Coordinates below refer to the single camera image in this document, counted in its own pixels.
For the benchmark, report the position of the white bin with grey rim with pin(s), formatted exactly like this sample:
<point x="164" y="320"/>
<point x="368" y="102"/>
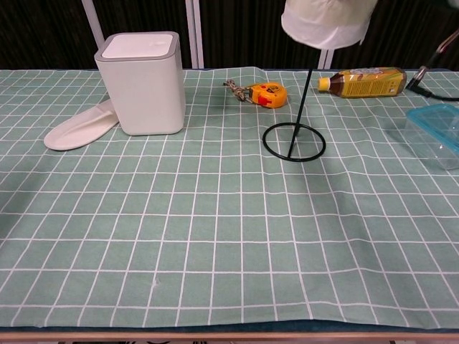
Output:
<point x="143" y="93"/>

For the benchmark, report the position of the white toilet paper roll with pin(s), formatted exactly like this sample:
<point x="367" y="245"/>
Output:
<point x="326" y="25"/>

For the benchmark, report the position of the green checked tablecloth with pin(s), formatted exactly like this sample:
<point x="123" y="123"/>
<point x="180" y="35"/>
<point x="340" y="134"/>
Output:
<point x="215" y="215"/>

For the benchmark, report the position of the black folding screen white frame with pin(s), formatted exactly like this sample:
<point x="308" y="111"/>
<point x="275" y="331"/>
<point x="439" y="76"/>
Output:
<point x="233" y="32"/>

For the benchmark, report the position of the white fabric slipper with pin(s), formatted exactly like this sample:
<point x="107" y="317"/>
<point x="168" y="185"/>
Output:
<point x="79" y="130"/>

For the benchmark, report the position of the dark blue table cover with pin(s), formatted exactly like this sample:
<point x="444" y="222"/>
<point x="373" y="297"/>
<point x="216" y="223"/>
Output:
<point x="229" y="327"/>

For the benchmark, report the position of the clear blue plastic container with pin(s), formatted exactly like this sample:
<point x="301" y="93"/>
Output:
<point x="435" y="132"/>

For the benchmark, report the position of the yellow label tea bottle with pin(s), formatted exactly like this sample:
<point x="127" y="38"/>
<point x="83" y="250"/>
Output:
<point x="369" y="84"/>

